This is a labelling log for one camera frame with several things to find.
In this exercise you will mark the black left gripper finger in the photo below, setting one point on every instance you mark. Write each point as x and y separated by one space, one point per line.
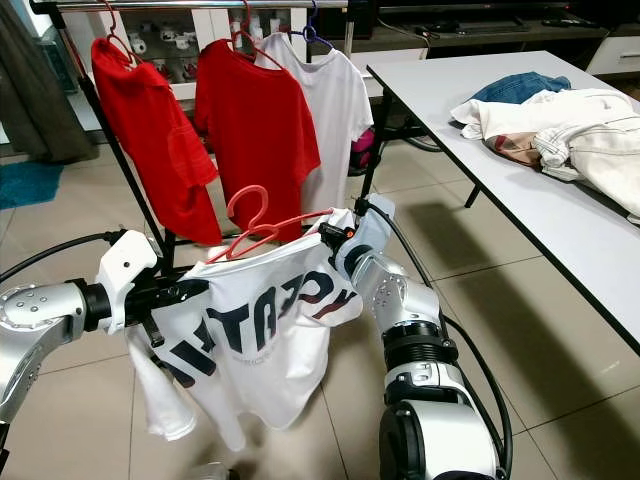
188 288
155 328

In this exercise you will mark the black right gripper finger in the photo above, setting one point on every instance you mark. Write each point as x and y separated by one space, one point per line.
325 230
327 242

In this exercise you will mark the red clothes hanger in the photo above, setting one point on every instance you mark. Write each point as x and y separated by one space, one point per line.
253 238

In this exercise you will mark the white t-shirt black print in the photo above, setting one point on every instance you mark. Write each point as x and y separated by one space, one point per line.
260 390

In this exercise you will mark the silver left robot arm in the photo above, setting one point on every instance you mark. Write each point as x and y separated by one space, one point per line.
40 340

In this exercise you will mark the purple hanger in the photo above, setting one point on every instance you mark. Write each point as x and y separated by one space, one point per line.
310 35

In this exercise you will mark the thin red hanger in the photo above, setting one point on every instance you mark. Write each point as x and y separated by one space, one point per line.
245 40
120 42

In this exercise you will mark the magenta round item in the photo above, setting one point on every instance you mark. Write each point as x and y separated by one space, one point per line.
360 150

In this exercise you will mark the red t-shirt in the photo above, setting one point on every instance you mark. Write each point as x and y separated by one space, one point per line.
255 150
150 150

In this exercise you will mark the plain white t-shirt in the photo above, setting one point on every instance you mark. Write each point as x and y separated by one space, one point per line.
340 100

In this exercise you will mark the blue rug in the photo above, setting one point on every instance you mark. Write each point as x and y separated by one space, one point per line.
28 185

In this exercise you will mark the white table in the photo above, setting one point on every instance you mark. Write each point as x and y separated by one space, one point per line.
510 220

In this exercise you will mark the blue jeans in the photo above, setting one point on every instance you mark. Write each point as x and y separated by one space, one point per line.
520 88

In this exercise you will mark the white glass display cabinet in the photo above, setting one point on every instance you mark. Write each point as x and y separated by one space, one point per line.
170 50

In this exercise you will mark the grey curtain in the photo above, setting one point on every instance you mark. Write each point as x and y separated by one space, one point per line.
40 80

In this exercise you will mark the black desk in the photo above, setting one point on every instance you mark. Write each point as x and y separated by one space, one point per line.
480 25

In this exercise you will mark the cream jeans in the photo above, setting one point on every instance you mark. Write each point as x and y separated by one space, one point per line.
600 165

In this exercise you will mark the white drawer unit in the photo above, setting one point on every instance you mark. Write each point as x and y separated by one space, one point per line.
615 55

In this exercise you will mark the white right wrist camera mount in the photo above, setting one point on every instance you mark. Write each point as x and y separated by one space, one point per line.
372 225

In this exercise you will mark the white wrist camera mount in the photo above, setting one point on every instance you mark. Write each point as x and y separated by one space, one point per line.
372 225
130 265

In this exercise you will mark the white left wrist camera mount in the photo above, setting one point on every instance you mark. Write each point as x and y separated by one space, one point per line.
130 265

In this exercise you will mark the silver clothes rail rod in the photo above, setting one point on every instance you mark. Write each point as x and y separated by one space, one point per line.
210 6

